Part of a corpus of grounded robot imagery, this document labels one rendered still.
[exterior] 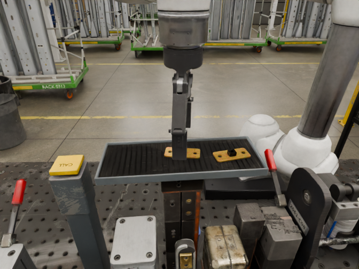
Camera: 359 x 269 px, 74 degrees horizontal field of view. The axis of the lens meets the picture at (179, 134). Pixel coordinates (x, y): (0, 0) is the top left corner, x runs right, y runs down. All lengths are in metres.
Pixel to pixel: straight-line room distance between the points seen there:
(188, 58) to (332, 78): 0.56
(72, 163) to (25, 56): 4.11
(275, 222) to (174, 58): 0.39
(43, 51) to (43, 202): 3.51
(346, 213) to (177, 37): 0.44
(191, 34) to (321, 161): 0.73
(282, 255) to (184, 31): 0.48
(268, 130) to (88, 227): 0.74
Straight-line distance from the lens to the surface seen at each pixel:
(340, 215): 0.56
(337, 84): 0.91
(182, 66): 0.45
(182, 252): 0.48
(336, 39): 0.89
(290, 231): 0.57
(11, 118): 3.12
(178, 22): 0.43
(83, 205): 0.64
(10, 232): 0.63
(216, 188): 1.08
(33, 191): 1.32
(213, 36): 7.24
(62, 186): 0.60
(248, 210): 0.55
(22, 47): 4.63
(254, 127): 1.04
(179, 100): 0.43
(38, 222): 1.17
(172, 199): 0.61
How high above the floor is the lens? 1.50
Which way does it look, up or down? 31 degrees down
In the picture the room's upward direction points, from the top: straight up
